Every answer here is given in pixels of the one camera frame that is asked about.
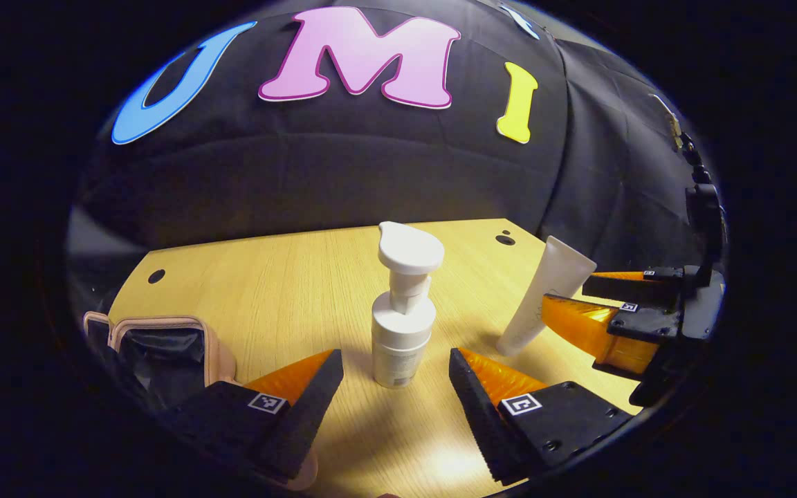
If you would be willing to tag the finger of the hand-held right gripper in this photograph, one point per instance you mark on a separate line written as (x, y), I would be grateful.
(647, 325)
(637, 287)

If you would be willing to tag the white squeeze tube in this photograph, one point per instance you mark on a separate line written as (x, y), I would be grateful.
(544, 297)

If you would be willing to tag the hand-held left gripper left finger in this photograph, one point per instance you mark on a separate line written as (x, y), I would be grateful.
(312, 408)

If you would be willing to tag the black backdrop cloth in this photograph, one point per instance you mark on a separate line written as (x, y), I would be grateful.
(371, 159)

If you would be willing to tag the white pump bottle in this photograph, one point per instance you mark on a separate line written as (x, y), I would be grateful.
(403, 332)

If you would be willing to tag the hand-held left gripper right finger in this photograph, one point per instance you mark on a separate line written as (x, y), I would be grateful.
(478, 415)

